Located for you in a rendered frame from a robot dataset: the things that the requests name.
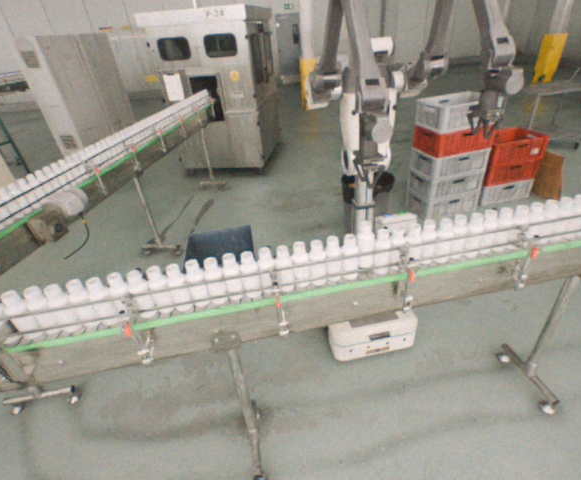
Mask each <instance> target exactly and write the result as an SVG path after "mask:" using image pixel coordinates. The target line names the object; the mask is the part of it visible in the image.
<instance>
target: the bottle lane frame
mask: <svg viewBox="0 0 581 480"><path fill-rule="evenodd" d="M568 241H569V240H568ZM542 248H543V249H544V250H545V252H543V253H542V252H541V251H538V253H537V255H536V257H535V258H530V262H529V265H528V267H527V270H526V272H525V273H527V275H528V277H527V278H526V280H525V282H524V286H528V285H534V284H539V283H544V282H550V281H555V280H560V279H566V277H571V276H577V275H581V240H579V239H578V241H569V242H566V244H559V245H554V246H553V245H551V246H549V247H542ZM523 250H524V249H523ZM527 252H528V250H524V251H520V252H515V251H514V253H509V254H507V253H505V254H503V255H496V254H495V253H494V254H495V256H492V257H488V256H487V257H486V258H480V259H479V258H477V257H476V258H477V259H475V261H469V259H467V262H463V263H459V262H458V261H457V262H458V264H453V265H449V264H448V263H447V264H448V265H446V266H439V265H438V267H436V268H429V267H428V269H424V270H421V269H419V268H418V269H419V271H417V272H418V273H419V276H416V275H415V278H413V282H411V284H410V291H409V295H410V296H412V301H411V302H410V306H411V309H414V308H418V307H423V306H428V305H434V304H439V303H444V302H449V301H455V300H460V299H465V297H471V296H476V295H481V294H487V293H492V292H497V291H501V290H507V289H512V288H514V286H513V284H514V283H516V281H515V280H513V275H511V274H512V271H513V269H516V267H514V265H515V262H516V261H517V259H522V261H521V263H520V266H519V269H520V270H521V269H522V266H523V263H524V261H525V257H526V254H527ZM398 272H399V271H398ZM406 277H407V273H400V272H399V274H395V275H390V274H389V273H388V276H385V277H381V276H380V275H379V278H373V279H370V278H369V277H368V280H362V281H360V279H359V278H358V281H356V283H353V282H351V284H350V282H349V281H348V280H347V282H348V284H345V285H339V284H338V282H337V284H338V286H334V287H328V285H327V288H323V289H318V287H316V288H317V289H316V290H312V291H307V289H305V292H301V293H297V291H295V294H289V295H286V294H285V293H284V296H280V303H281V305H285V308H286V311H284V314H285V313H286V316H287V325H286V330H288V333H294V332H299V331H304V330H309V329H315V328H320V327H325V326H330V325H335V324H340V323H345V321H350V320H356V319H361V318H366V317H371V316H377V315H382V314H387V313H392V312H398V311H402V305H403V297H401V296H402V291H404V288H403V282H406ZM132 326H133V328H134V330H135V332H136V335H137V337H138V339H139V341H140V343H141V345H142V347H146V343H147V340H148V339H147V338H146V336H145V333H144V331H148V330H149V331H150V333H151V336H152V338H150V340H154V342H155V345H156V346H154V349H153V354H152V358H154V360H153V361H158V360H164V359H169V358H173V357H179V356H184V354H189V353H194V352H200V351H205V350H210V349H212V346H211V343H210V337H211V336H212V334H218V333H222V332H227V331H233V330H234V331H236V332H238V333H239V337H240V342H241V344H242V343H247V342H252V341H257V339H262V338H267V337H273V336H278V335H280V330H279V322H278V316H277V309H276V301H275V297H273V298H267V299H264V297H263V296H262V300H256V301H254V300H253V298H252V300H251V303H245V304H242V301H241V300H240V304H239V305H234V306H231V303H230V304H228V306H227V307H222V308H219V305H218V307H217V309H212V310H207V307H206V309H205V311H200V312H196V309H195V311H194V313H189V314H184V311H183V313H182V315H178V316H172V313H171V315H170V318H166V319H161V318H160V317H159V319H157V320H155V321H148V319H147V321H146V322H144V323H138V324H136V320H135V322H134V324H132ZM120 328H121V326H120V327H115V328H111V326H110V328H108V329H104V330H98V329H99V327H98V329H97V330H96V332H92V333H87V334H86V333H85V332H86V330H85V332H84V334H81V335H75V336H73V333H72V334H71V336H70V337H64V338H60V337H58V338H57V339H53V340H46V339H45V340H44V341H41V342H35V344H33V341H32V342H31V344H30V345H23V346H20V345H18V346H17V347H12V348H6V346H7V345H6V346H5V348H6V350H7V351H8V352H9V353H10V354H11V356H12V358H13V359H16V360H19V361H20V363H21V364H22V365H23V366H25V365H31V364H36V366H35V368H34V369H33V371H32V373H31V375H30V376H32V377H33V378H34V381H29V382H26V383H27V386H26V384H25V383H23V384H24V387H25V386H26V387H30V386H36V385H41V384H47V383H52V382H58V381H63V380H66V379H68V378H74V377H79V376H85V375H89V374H94V373H100V372H105V371H110V370H116V369H121V367H126V366H132V365H137V364H142V358H141V356H139V355H138V350H137V348H136V346H135V344H134V342H133V340H132V338H131V337H129V336H128V335H127V334H125V332H126V331H124V332H120ZM288 333H287V334H288ZM153 361H152V362H153Z"/></svg>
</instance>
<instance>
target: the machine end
mask: <svg viewBox="0 0 581 480"><path fill-rule="evenodd" d="M134 15H135V19H136V22H137V27H139V29H144V28H145V29H146V30H145V32H146V35H147V40H148V43H146V44H147V47H150V51H151V55H152V59H153V61H154V63H155V66H156V71H157V75H158V78H159V83H160V87H161V90H162V94H163V99H162V102H163V103H166V106H167V109H168V107H170V106H173V105H175V104H177V103H180V102H182V101H169V96H168V92H167V91H166V89H165V85H164V80H163V76H162V74H164V73H179V74H180V78H181V83H182V87H183V90H184V92H185V97H186V99H189V98H191V97H193V96H195V95H196V93H198V92H200V91H203V90H207V91H208V92H209V91H210V90H213V89H215V88H216V87H217V85H218V90H220V96H221V101H222V107H223V113H222V114H221V115H220V116H218V117H217V118H215V119H213V120H212V121H210V122H209V123H208V124H206V128H205V129H203V132H204V137H205V141H206V146H207V151H208V155H209V160H210V165H211V168H249V167H258V168H259V171H257V172H256V173H257V174H263V173H264V171H263V170H261V167H263V166H264V164H265V163H266V161H267V159H272V158H273V155H270V153H272V151H273V149H274V148H275V146H278V145H280V143H277V142H278V141H279V138H280V136H281V130H282V129H281V127H280V118H279V108H278V103H279V99H278V97H277V95H278V94H279V93H280V89H277V86H276V81H277V77H276V76H275V68H274V65H273V54H272V44H271V35H272V32H271V31H270V23H269V21H268V20H271V19H272V11H271V8H266V7H260V6H252V5H245V4H243V5H232V6H220V7H210V8H199V9H188V10H178V11H166V12H155V13H144V14H135V13H134ZM215 90H216V89H215ZM215 90H213V91H215ZM213 91H211V92H213ZM209 94H210V92H209ZM215 94H217V91H215V92H213V94H212V96H214V95H215ZM216 96H217V95H216ZM216 96H214V97H216ZM214 97H213V98H214ZM213 98H211V99H213ZM177 149H178V150H179V153H180V156H181V157H180V158H179V159H180V161H182V165H183V167H184V169H189V170H190V171H191V172H190V173H188V175H189V176H192V175H196V174H197V172H192V169H207V168H208V167H207V163H206V157H205V153H204V149H203V145H202V139H201V135H200V131H198V132H196V133H195V134H193V135H192V136H191V137H189V138H188V139H187V140H185V141H184V142H183V143H181V144H180V145H178V147H177Z"/></svg>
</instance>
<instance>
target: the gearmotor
mask: <svg viewBox="0 0 581 480"><path fill-rule="evenodd" d="M87 203H88V197H87V195H86V194H85V193H84V192H83V191H82V190H79V188H77V187H70V188H68V189H67V191H64V192H62V193H61V194H58V195H57V196H55V197H53V198H52V199H50V200H48V201H46V202H44V203H43V205H42V211H41V212H40V213H37V214H35V215H34V216H32V217H31V218H29V219H28V220H27V223H28V225H29V227H30V229H31V231H32V232H33V234H34V237H35V238H36V240H38V241H39V243H40V245H41V246H45V244H46V243H45V241H54V243H56V241H57V240H59V239H60V238H61V237H62V236H65V235H66V234H67V233H69V232H70V231H69V229H68V227H67V226H66V223H65V221H63V220H66V219H67V218H68V217H70V216H71V215H76V214H78V215H81V217H82V220H83V222H84V225H85V227H86V230H87V238H86V240H85V242H84V244H83V245H82V246H81V247H80V248H79V249H77V250H75V251H74V252H73V253H71V254H70V255H68V256H67V257H65V260H66V258H68V257H69V256H71V255H72V254H74V253H75V252H76V251H79V250H80V249H81V248H82V247H83V246H84V245H85V244H86V242H87V239H88V236H89V231H88V228H87V225H86V221H85V219H84V218H83V215H82V214H83V213H82V212H81V211H83V210H84V209H85V205H86V204H87Z"/></svg>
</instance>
